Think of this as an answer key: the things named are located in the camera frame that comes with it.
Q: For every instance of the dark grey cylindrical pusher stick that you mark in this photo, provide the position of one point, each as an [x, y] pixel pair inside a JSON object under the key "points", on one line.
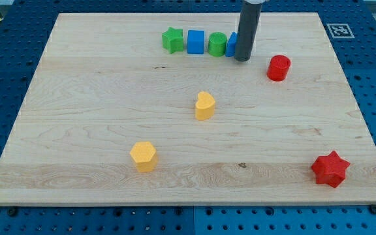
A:
{"points": [[247, 28]]}

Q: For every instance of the red cylinder block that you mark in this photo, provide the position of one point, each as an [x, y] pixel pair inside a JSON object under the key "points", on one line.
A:
{"points": [[278, 68]]}

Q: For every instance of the blue triangle block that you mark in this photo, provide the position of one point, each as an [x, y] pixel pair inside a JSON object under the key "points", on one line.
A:
{"points": [[231, 45]]}

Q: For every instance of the green cylinder block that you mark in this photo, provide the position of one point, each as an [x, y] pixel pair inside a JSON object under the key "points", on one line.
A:
{"points": [[217, 44]]}

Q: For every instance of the blue cube block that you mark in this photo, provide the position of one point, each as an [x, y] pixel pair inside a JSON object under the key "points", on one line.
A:
{"points": [[195, 42]]}

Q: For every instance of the green star block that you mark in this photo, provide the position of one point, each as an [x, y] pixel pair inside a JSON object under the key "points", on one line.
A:
{"points": [[172, 40]]}

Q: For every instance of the white fiducial marker tag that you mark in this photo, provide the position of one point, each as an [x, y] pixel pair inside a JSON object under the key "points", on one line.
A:
{"points": [[340, 31]]}

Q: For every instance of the yellow heart block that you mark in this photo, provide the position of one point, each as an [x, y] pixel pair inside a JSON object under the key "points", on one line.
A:
{"points": [[205, 106]]}

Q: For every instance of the light wooden board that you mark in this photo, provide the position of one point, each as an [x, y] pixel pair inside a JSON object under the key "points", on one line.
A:
{"points": [[104, 82]]}

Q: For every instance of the red star block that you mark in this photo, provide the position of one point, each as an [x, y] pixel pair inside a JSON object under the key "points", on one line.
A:
{"points": [[330, 169]]}

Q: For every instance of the yellow hexagon block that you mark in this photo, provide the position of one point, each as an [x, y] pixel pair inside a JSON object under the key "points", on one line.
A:
{"points": [[144, 156]]}

